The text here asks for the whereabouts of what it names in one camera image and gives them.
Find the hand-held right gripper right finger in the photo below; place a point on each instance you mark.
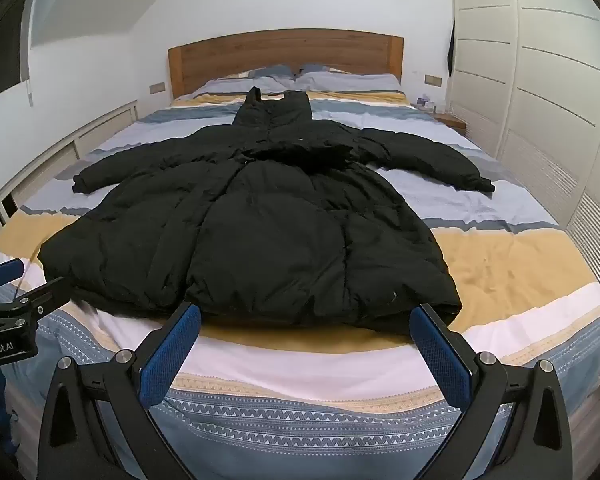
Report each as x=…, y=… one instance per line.
x=440, y=355

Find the white wardrobe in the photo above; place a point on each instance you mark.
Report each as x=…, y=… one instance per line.
x=540, y=85

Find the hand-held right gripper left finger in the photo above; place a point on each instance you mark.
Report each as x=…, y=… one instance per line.
x=172, y=355

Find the black puffer jacket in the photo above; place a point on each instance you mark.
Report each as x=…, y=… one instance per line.
x=260, y=220

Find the small purple container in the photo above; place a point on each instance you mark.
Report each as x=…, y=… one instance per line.
x=426, y=102

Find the wooden bed headboard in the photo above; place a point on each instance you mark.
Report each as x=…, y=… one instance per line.
x=280, y=52

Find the beige wall switch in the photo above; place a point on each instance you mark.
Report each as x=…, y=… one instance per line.
x=433, y=80
x=157, y=87

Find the striped duvet cover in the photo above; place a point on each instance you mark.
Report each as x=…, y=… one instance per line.
x=505, y=260

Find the dark window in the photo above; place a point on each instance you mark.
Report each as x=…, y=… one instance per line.
x=5, y=35

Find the striped pillow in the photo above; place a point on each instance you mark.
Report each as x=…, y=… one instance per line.
x=345, y=79
x=252, y=80

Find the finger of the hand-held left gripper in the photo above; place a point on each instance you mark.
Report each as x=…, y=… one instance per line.
x=5, y=271
x=47, y=294

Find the wooden nightstand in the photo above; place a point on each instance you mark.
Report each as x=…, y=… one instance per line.
x=452, y=121

